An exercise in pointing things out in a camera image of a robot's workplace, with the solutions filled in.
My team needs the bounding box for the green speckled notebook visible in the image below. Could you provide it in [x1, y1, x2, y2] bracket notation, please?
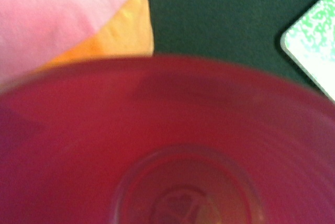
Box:
[280, 0, 334, 101]

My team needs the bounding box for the black tablecloth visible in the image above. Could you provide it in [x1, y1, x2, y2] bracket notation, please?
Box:
[149, 0, 317, 88]

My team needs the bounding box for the pink plastic cup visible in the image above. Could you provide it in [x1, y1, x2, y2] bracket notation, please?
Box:
[1, 55, 334, 223]

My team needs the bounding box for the multicolour soft ball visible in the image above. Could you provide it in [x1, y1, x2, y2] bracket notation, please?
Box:
[1, 0, 154, 83]

